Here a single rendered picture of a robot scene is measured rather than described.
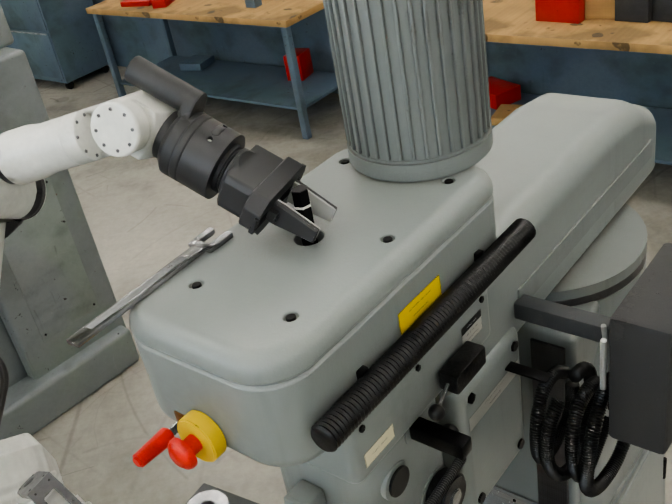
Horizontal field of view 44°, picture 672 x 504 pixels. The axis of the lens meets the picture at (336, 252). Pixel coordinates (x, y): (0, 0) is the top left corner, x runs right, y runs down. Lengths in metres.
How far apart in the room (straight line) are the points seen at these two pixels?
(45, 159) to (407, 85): 0.46
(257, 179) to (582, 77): 4.76
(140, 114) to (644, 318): 0.66
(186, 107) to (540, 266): 0.62
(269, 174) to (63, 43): 7.41
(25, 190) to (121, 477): 2.54
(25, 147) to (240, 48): 6.30
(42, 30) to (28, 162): 7.22
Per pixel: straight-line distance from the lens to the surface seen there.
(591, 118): 1.54
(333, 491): 1.15
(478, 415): 1.25
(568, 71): 5.67
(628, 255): 1.52
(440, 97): 1.05
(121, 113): 0.99
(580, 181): 1.42
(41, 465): 1.25
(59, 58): 8.33
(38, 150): 1.11
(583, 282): 1.45
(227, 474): 3.46
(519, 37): 4.77
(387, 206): 1.04
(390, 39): 1.02
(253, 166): 0.99
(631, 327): 1.10
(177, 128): 0.99
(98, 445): 3.82
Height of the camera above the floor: 2.39
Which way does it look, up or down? 31 degrees down
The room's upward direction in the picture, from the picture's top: 11 degrees counter-clockwise
